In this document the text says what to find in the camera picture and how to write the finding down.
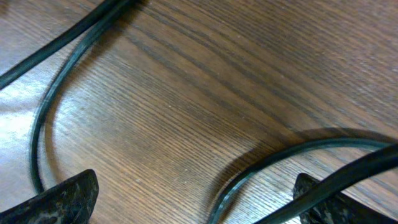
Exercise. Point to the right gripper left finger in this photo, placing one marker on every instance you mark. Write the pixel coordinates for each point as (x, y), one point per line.
(71, 201)

